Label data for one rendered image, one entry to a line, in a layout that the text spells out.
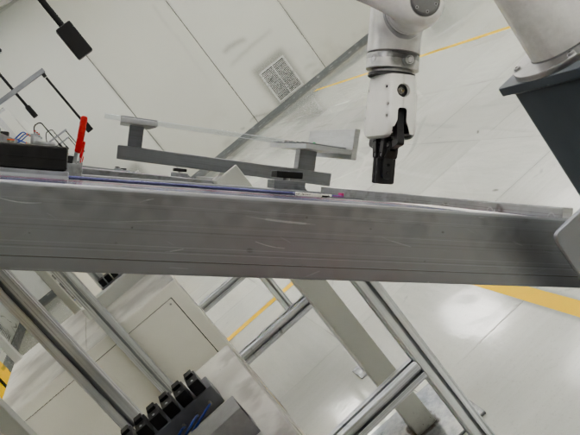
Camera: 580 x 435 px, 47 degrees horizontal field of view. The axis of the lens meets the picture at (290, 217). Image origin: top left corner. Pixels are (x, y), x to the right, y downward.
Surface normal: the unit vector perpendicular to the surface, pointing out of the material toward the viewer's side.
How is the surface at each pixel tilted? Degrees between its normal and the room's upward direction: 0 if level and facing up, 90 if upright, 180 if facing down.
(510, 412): 0
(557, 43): 90
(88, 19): 90
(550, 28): 90
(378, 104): 48
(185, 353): 90
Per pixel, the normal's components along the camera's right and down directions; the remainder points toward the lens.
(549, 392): -0.59, -0.77
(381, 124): -0.94, 0.04
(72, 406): 0.29, 0.07
